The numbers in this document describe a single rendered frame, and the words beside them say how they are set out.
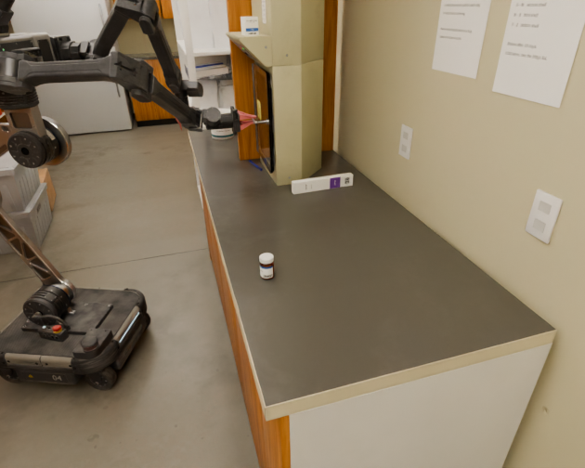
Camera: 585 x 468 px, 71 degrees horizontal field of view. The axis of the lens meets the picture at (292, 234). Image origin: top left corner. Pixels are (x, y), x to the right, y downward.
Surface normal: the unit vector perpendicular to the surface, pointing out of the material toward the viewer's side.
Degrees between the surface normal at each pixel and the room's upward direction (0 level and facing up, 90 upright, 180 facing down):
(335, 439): 90
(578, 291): 90
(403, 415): 90
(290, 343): 0
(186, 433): 0
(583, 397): 90
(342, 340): 0
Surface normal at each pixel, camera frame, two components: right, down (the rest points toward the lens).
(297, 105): 0.29, 0.47
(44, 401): -0.02, -0.87
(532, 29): -0.96, 0.15
